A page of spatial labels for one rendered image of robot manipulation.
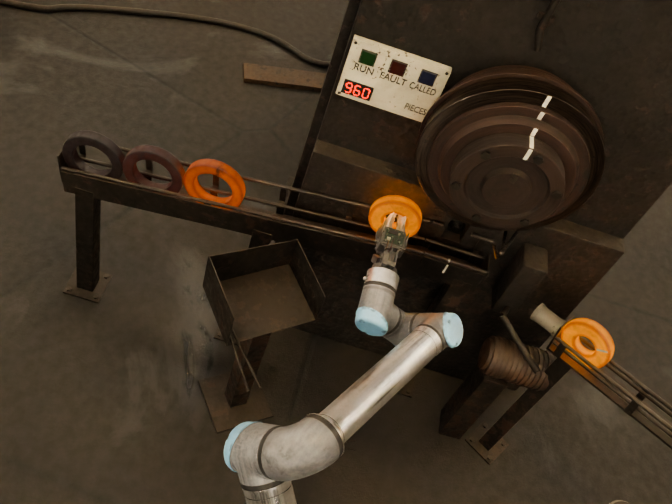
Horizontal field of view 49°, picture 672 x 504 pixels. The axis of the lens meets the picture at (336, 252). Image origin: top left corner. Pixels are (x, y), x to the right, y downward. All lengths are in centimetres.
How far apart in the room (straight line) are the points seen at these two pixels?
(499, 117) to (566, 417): 152
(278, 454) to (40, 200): 173
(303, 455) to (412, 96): 96
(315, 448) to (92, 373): 117
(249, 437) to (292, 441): 12
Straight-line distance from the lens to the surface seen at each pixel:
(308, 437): 162
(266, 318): 206
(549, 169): 185
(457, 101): 183
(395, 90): 199
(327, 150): 214
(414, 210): 212
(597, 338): 223
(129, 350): 266
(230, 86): 364
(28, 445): 252
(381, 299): 197
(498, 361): 234
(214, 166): 215
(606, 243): 232
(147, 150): 220
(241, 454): 170
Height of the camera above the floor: 229
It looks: 49 degrees down
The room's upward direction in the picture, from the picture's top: 22 degrees clockwise
